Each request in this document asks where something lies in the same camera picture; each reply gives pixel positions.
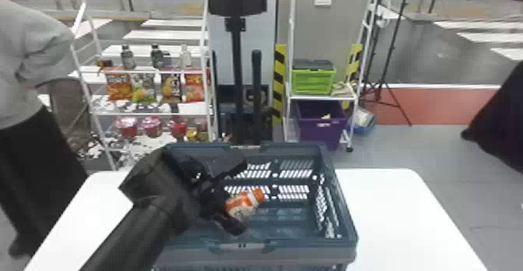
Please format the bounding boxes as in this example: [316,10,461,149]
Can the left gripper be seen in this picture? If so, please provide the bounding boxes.
[198,178,248,237]

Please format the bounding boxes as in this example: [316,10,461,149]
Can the orange bottle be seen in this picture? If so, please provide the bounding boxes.
[224,186,267,223]

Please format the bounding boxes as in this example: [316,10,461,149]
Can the blue basket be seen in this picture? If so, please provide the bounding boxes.
[153,141,360,271]

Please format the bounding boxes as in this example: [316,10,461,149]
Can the red noodle cup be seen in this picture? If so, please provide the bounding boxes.
[170,118,189,140]
[140,116,163,139]
[193,117,209,136]
[115,116,139,140]

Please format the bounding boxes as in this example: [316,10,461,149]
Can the purple crate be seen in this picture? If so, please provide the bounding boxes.
[294,100,349,146]

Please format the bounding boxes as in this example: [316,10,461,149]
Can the red snack packet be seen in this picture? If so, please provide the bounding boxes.
[184,72,205,103]

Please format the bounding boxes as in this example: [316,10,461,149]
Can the yellow snack packet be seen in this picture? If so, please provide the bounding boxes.
[160,72,183,104]

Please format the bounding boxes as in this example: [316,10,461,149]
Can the green snack packet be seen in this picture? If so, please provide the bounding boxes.
[131,72,157,104]

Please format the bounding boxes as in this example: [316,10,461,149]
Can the green basket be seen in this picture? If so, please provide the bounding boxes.
[290,58,338,97]

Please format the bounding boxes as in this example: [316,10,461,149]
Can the clear bottle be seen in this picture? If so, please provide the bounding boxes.
[179,44,192,69]

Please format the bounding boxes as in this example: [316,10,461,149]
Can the orange snack packet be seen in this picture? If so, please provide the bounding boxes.
[104,66,133,101]

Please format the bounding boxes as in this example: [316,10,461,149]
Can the grey bottle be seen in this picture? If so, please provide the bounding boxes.
[121,44,136,70]
[149,44,165,69]

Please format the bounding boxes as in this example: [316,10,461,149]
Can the white shelf trolley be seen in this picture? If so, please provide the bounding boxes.
[283,0,361,153]

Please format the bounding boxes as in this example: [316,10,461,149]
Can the black tripod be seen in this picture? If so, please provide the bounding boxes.
[360,0,414,127]

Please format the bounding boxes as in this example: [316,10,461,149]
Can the person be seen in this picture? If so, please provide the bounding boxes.
[0,0,90,259]

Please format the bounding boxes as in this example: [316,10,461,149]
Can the yellow black striped post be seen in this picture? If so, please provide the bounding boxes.
[272,43,288,125]

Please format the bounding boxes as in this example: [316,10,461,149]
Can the white wire rack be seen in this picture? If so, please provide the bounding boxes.
[68,0,220,171]

